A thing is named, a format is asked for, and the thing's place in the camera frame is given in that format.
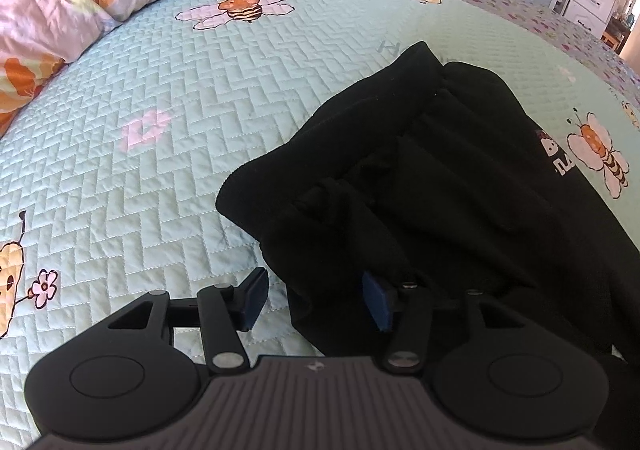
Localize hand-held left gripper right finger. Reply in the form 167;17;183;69
361;271;526;376

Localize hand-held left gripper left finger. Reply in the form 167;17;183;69
106;266;269;375

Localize black fleece pants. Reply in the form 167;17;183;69
216;41;640;371

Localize bee-print quilted bed cover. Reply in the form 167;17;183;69
0;0;640;441

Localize wooden chair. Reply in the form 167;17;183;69
602;15;631;51

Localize white drawer cabinet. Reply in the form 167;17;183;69
560;0;618;38

